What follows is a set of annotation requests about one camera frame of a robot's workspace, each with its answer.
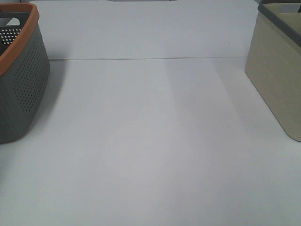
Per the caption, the grey perforated basket orange rim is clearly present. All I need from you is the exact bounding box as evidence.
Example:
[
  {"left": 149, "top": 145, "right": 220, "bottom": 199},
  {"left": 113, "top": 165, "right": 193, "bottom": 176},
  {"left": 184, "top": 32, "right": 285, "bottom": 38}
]
[{"left": 0, "top": 3, "right": 50, "bottom": 143}]

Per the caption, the beige basket grey rim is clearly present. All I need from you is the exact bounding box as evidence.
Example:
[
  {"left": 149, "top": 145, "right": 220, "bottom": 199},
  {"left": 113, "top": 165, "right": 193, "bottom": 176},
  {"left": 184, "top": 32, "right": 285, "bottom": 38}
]
[{"left": 245, "top": 0, "right": 301, "bottom": 141}]

